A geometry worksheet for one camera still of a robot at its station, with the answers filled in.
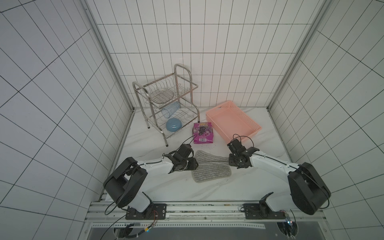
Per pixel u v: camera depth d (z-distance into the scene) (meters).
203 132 0.98
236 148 0.70
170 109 1.15
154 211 0.72
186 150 0.71
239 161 0.64
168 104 0.78
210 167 0.87
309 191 0.42
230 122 1.06
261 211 0.67
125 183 0.44
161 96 0.90
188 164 0.76
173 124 0.98
